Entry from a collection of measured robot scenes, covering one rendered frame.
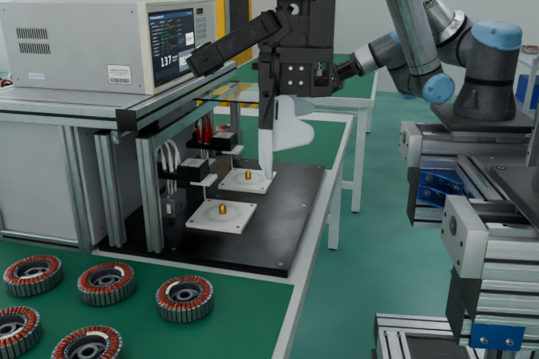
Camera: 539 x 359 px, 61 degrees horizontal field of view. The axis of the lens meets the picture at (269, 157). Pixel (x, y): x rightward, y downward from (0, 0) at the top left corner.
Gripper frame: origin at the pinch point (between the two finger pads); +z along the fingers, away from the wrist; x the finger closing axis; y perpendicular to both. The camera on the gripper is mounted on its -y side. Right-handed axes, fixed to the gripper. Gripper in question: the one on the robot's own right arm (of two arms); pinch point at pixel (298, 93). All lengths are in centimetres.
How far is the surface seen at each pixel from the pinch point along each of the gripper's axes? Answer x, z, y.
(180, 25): -31.7, 13.4, 20.6
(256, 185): 18.1, 22.6, 9.9
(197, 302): 20, 19, 66
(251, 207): 19.4, 20.3, 24.3
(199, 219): 13.8, 30.1, 34.3
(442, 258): 122, -2, -91
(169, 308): 18, 23, 69
